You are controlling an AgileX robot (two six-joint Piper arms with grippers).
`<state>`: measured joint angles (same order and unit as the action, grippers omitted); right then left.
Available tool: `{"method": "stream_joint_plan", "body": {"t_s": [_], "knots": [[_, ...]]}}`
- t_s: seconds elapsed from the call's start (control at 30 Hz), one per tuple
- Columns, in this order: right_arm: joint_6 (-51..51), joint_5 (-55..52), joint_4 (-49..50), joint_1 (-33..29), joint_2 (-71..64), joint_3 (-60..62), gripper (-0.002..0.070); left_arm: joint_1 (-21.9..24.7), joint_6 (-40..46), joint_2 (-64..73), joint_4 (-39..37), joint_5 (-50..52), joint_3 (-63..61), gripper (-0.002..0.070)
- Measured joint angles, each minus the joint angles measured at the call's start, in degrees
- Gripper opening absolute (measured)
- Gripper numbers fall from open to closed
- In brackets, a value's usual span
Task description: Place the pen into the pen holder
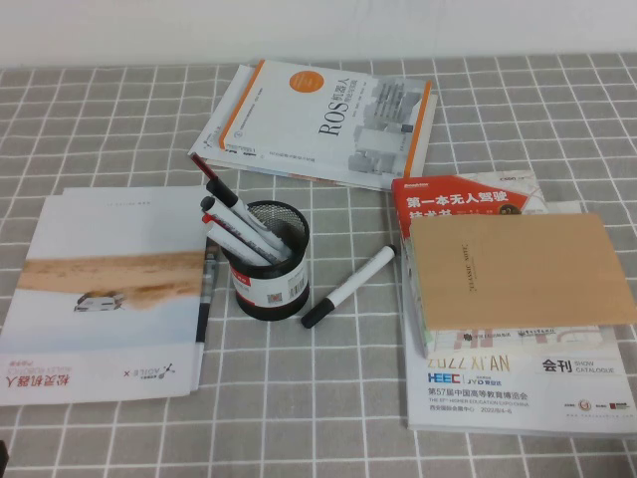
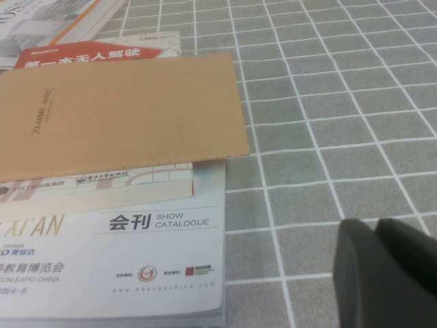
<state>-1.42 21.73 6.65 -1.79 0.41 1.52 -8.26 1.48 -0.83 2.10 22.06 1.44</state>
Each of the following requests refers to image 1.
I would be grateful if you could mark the black mesh pen holder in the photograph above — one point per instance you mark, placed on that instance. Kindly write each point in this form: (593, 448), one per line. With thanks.
(269, 299)

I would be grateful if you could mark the thin red pen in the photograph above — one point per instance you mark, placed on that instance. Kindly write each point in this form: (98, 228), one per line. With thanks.
(201, 165)

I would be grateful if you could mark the AgileX brochure with desert photo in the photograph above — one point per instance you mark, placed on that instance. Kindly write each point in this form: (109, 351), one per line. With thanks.
(210, 279)
(99, 299)

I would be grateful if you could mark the book with red band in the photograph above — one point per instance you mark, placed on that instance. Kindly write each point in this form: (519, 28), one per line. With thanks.
(448, 199)

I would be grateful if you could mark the white booklet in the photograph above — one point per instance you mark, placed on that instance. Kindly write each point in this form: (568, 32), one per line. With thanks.
(214, 134)

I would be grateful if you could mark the brown kraft notebook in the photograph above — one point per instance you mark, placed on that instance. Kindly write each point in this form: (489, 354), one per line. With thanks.
(512, 269)

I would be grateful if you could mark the white show catalogue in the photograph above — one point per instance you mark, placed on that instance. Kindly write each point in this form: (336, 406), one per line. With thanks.
(497, 388)

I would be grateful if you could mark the black object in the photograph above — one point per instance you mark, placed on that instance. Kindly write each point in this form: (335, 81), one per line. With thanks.
(4, 460)

